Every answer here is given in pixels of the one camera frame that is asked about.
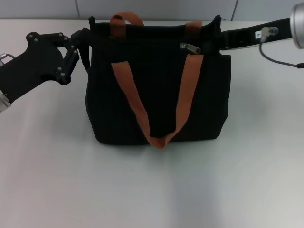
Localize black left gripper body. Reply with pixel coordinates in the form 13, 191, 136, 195
0, 31, 72, 104

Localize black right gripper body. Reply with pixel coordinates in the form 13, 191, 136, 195
219, 17, 298, 51

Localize silver metal zipper pull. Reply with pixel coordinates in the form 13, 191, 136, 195
180, 42, 202, 56

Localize black fabric bag brown handles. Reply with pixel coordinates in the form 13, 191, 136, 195
79, 13, 232, 151

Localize grey right gripper cable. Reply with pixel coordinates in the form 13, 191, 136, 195
258, 26, 304, 70

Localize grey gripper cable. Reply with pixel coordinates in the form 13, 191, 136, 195
258, 26, 304, 70
0, 53, 16, 66

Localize grey left gripper cable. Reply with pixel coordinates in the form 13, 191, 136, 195
0, 53, 16, 66

